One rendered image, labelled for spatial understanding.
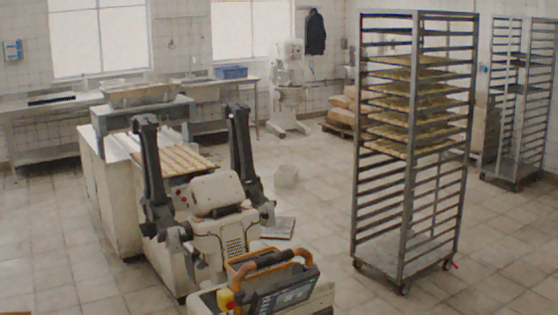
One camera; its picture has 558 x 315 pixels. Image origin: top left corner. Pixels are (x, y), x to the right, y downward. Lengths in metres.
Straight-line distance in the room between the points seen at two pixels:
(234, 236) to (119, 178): 1.61
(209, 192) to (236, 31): 5.41
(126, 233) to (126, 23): 3.74
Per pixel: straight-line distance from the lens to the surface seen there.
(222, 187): 1.89
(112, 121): 3.33
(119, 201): 3.41
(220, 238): 1.87
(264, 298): 1.55
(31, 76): 6.42
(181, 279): 3.00
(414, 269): 3.21
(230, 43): 7.09
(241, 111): 2.06
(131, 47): 6.63
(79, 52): 6.53
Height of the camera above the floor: 1.81
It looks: 18 degrees down
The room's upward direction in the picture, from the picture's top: 1 degrees counter-clockwise
